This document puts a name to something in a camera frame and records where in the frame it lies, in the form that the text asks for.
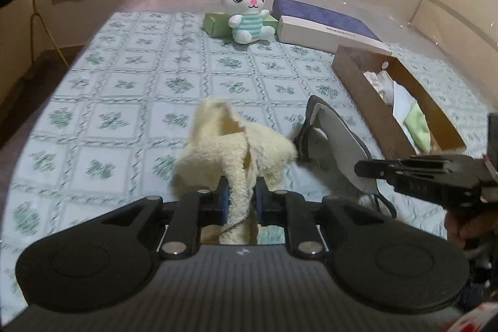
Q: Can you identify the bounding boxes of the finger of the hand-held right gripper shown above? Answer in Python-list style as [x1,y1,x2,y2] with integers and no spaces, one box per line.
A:
[400,155,454,167]
[354,159,407,184]

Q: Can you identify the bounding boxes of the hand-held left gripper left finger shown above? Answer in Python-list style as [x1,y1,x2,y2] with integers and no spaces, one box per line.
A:
[99,176,231,260]

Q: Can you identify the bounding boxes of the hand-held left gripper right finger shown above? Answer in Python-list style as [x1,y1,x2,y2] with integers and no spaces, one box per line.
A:
[254,176,375,260]

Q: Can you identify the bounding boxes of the light green cloth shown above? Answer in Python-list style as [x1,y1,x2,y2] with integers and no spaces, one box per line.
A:
[404,103,433,154]

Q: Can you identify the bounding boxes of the dark furry eye mask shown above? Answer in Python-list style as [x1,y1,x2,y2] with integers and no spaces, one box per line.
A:
[293,95,398,219]

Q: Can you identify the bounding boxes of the pale yellow towel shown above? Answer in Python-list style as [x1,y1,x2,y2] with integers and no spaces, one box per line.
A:
[173,97,299,245]

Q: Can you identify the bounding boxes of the brown cardboard box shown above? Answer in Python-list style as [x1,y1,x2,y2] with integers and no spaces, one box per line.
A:
[331,45,467,162]

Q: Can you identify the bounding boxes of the person's right hand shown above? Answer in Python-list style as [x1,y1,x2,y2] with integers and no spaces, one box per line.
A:
[444,204,498,252]

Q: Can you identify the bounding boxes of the white crumpled cloth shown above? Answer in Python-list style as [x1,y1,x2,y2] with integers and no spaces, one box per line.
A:
[363,70,394,104]

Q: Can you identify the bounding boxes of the red and white printed cloth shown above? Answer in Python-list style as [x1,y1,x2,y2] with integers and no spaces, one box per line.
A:
[447,302,498,332]

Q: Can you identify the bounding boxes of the plastic wrapped wooden headboard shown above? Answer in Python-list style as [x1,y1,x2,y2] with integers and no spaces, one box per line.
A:
[410,0,498,58]

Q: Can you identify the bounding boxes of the green floral patterned bedsheet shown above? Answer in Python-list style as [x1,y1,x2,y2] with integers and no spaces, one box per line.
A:
[0,11,491,322]

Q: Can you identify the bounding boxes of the blue and white box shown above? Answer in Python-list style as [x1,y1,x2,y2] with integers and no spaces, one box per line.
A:
[271,0,393,57]

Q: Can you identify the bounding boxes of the green tissue box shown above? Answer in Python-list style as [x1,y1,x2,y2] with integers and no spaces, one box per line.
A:
[202,11,279,39]

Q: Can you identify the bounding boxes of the white plush bunny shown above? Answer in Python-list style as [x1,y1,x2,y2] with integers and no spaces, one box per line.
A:
[215,0,276,44]

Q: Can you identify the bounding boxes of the yellow cable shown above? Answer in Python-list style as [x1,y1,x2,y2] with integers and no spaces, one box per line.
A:
[33,1,73,70]

